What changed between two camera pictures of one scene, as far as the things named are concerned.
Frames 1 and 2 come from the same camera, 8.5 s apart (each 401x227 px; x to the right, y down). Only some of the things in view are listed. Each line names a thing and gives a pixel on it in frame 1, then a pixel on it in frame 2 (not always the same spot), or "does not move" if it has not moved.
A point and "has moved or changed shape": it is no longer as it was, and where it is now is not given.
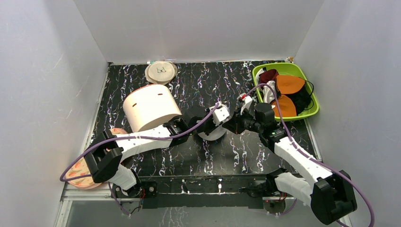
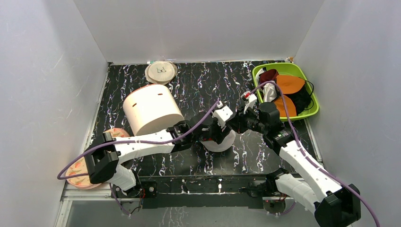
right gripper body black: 237,122 does not move
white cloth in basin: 268,96 does not move
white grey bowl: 218,133 has moved or changed shape
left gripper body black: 206,126 does not move
